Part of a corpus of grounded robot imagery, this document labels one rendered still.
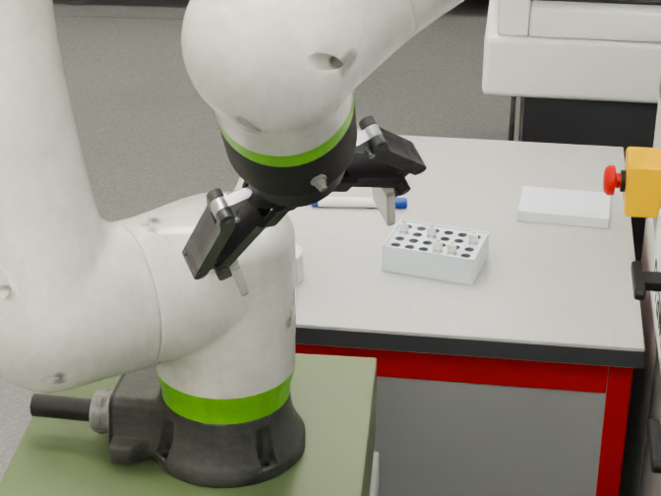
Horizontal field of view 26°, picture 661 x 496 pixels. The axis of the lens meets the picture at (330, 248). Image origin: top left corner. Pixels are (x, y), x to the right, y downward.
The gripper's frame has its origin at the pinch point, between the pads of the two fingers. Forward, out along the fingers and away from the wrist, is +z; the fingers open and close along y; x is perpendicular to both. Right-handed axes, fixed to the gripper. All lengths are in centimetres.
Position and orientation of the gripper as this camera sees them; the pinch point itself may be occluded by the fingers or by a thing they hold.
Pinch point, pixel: (310, 240)
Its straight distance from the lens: 118.7
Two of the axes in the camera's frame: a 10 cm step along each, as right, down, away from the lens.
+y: -9.0, 4.3, -1.1
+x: 4.4, 8.4, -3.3
